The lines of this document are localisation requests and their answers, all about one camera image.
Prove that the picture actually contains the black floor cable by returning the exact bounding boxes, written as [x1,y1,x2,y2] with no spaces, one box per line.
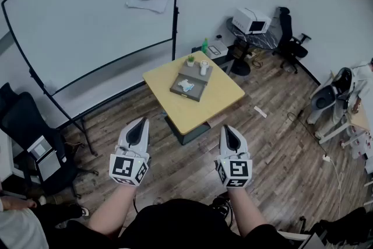
[286,108,329,156]

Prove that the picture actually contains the grey white robot device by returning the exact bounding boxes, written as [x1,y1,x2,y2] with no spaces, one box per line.
[308,66,355,127]

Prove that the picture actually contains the white handheld fan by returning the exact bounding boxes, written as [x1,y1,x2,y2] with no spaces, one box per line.
[199,59,211,76]

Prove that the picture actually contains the white microwave oven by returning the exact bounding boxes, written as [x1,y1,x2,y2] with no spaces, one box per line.
[231,7,272,35]

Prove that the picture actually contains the white paper strip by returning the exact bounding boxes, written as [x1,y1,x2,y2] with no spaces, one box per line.
[254,105,268,119]

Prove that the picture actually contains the white box appliance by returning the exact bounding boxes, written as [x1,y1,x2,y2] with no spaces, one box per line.
[205,40,229,60]

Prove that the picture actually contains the large whiteboard with black stand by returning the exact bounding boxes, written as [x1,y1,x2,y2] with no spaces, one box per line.
[1,0,183,157]

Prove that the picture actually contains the person's black shirt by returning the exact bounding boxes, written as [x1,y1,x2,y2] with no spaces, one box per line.
[43,198,295,249]

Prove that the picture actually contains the round black marble table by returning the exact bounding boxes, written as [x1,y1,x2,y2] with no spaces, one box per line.
[225,16,278,77]

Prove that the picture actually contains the white cable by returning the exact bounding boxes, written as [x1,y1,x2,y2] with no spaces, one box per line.
[325,158,347,220]

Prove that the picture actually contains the grey drawer box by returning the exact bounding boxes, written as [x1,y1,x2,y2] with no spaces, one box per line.
[170,59,214,103]

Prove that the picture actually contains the white frame table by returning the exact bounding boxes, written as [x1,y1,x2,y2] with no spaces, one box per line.
[314,107,373,162]

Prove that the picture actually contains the black side table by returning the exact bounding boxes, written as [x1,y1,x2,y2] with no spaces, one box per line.
[191,44,234,74]

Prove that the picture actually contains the person's right forearm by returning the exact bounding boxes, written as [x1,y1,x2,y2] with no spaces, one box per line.
[228,185,270,239]

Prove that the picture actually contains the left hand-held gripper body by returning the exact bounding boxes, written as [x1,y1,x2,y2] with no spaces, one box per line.
[109,145,151,187]

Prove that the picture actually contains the black office chair with armrests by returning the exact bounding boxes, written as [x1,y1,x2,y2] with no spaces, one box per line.
[272,6,312,75]

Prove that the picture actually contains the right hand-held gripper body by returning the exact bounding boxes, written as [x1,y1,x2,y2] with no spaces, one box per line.
[214,150,253,189]

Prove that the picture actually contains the black chair holding notebooks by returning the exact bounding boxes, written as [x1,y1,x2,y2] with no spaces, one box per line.
[0,82,97,199]

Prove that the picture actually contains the person's left forearm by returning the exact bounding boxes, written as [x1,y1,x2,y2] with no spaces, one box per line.
[87,183,139,239]

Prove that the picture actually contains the yellow wooden table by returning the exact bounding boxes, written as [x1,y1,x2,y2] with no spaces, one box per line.
[142,51,246,146]

